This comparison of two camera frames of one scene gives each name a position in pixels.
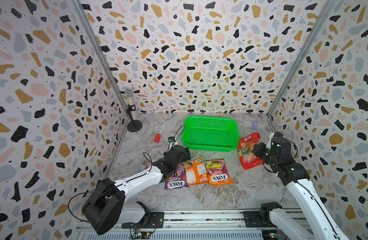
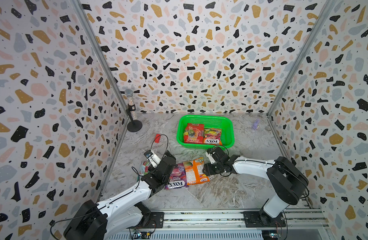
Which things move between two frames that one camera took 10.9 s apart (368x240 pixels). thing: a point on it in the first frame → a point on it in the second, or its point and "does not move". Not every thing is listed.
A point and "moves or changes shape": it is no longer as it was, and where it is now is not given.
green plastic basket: (210, 133) moves or changes shape
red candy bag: (248, 158) → (194, 133)
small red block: (157, 138) does not move
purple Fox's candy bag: (178, 180) does not move
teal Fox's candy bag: (144, 165) does not move
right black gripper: (261, 147) → (206, 170)
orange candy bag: (196, 171) does not move
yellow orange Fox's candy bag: (217, 172) → (213, 136)
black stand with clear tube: (135, 125) does not move
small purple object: (255, 124) does not move
